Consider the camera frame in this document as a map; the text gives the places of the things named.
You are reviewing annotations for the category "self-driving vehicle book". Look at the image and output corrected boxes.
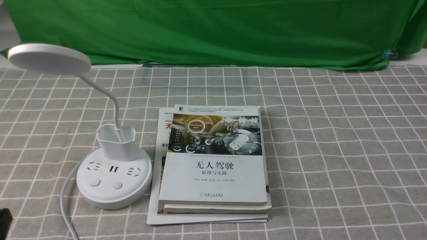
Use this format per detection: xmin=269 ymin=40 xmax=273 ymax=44
xmin=158 ymin=104 xmax=272 ymax=214

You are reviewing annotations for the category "blue binder clip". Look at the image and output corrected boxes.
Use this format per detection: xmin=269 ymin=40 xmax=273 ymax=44
xmin=381 ymin=49 xmax=398 ymax=61

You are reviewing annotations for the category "thin white magazine under book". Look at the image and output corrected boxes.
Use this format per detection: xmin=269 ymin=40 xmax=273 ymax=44
xmin=146 ymin=108 xmax=268 ymax=225

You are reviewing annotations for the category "white lamp power cable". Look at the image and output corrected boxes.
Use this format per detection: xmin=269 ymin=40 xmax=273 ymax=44
xmin=60 ymin=156 xmax=88 ymax=240

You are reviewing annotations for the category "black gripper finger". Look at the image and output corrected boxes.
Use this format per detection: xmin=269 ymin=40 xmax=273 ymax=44
xmin=0 ymin=208 xmax=13 ymax=240

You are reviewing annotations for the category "green backdrop cloth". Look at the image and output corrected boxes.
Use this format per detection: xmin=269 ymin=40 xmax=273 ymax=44
xmin=4 ymin=0 xmax=426 ymax=70

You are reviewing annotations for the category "white desk lamp socket base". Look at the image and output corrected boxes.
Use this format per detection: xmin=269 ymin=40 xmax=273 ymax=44
xmin=7 ymin=43 xmax=153 ymax=210

